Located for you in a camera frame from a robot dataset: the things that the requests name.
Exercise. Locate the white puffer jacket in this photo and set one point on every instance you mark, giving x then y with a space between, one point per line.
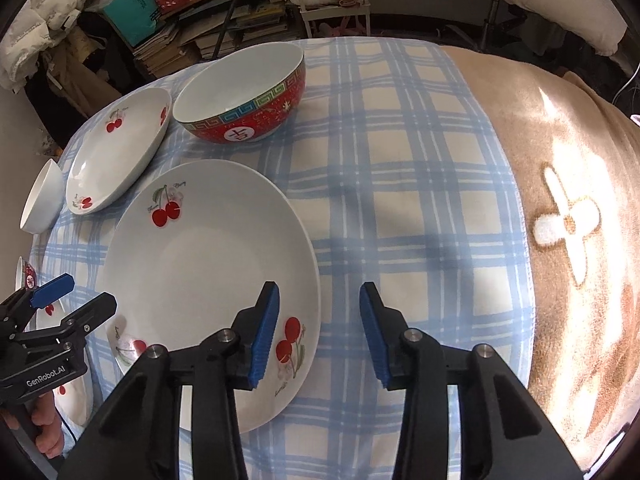
40 25

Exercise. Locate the dark green pole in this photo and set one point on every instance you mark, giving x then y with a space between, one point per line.
224 29

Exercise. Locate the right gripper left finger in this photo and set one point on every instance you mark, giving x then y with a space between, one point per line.
135 433

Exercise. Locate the left hand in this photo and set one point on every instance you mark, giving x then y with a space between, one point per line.
50 441

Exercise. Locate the beige flower blanket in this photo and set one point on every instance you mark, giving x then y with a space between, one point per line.
575 159

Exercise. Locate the small cherry plate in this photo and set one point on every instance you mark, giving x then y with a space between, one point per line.
117 150

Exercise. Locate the teal paper bag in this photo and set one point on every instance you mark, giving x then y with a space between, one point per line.
135 20

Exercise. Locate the large red patterned bowl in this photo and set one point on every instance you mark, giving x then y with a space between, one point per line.
245 96

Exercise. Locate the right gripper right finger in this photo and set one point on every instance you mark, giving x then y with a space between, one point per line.
504 432

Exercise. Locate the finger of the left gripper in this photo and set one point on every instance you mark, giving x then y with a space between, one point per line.
50 289
75 322

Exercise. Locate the large cherry plate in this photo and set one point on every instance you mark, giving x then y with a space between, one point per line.
194 248
75 398

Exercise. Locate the white rolling cart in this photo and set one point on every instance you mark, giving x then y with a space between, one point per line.
355 15

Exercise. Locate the wooden bookshelf with books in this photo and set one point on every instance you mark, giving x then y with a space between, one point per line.
188 34

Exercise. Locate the large white bowl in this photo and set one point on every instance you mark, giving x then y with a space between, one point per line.
45 199

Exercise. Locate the small red patterned bowl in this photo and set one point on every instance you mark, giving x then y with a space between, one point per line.
25 275

